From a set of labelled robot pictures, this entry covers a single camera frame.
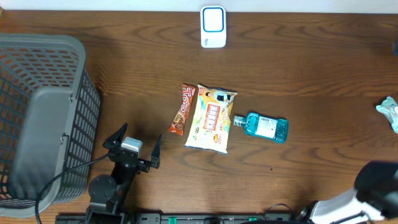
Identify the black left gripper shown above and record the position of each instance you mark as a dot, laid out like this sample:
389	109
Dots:
115	139

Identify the yellow snack bag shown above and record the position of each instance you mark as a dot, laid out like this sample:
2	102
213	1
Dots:
211	120

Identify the red orange snack packet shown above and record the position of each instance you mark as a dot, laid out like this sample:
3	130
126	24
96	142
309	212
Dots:
180	119

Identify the teal mouthwash bottle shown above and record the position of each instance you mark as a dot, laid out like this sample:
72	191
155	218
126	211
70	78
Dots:
254	124

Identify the mint green tissue pack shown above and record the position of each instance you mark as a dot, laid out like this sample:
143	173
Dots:
388	108

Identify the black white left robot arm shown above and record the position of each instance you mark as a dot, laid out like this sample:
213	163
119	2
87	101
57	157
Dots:
108	192

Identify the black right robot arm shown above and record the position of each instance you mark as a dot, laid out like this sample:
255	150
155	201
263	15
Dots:
372	198

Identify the white barcode scanner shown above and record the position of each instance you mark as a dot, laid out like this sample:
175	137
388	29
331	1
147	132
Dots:
213	27

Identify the gray plastic shopping basket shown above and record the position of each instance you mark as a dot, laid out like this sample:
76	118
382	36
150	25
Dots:
49	115

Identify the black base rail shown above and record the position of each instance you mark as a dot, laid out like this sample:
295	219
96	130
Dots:
156	218

